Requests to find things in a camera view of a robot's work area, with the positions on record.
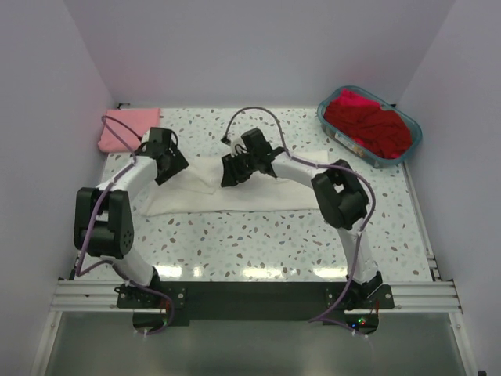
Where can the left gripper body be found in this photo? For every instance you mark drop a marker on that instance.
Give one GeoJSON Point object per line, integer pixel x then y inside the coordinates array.
{"type": "Point", "coordinates": [177, 164]}

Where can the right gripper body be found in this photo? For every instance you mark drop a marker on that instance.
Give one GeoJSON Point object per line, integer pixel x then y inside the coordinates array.
{"type": "Point", "coordinates": [242, 166]}

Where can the white t shirt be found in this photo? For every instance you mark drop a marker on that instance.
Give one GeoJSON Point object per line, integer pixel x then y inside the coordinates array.
{"type": "Point", "coordinates": [198, 189]}

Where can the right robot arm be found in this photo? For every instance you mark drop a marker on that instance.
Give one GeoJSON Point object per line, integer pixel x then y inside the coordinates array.
{"type": "Point", "coordinates": [343, 203]}

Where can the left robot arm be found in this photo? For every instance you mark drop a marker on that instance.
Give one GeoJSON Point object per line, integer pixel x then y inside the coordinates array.
{"type": "Point", "coordinates": [103, 224]}

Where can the folded pink t shirt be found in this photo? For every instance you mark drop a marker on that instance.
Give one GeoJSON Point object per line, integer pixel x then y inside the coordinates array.
{"type": "Point", "coordinates": [130, 125]}

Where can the bright pink t shirt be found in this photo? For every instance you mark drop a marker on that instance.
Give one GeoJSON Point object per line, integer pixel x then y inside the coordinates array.
{"type": "Point", "coordinates": [348, 98]}

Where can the teal plastic basket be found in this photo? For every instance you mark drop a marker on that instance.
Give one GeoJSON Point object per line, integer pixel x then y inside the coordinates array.
{"type": "Point", "coordinates": [355, 147]}

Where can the dark red t shirt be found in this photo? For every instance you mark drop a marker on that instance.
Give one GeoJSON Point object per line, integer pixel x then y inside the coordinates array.
{"type": "Point", "coordinates": [382, 132]}

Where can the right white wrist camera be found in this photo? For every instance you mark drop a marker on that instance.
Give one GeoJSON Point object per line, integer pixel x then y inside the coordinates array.
{"type": "Point", "coordinates": [237, 147]}

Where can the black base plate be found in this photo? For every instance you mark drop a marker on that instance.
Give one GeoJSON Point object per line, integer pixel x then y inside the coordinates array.
{"type": "Point", "coordinates": [177, 304]}

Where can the aluminium frame rail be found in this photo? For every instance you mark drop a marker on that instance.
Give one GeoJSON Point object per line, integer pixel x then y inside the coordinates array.
{"type": "Point", "coordinates": [285, 275]}

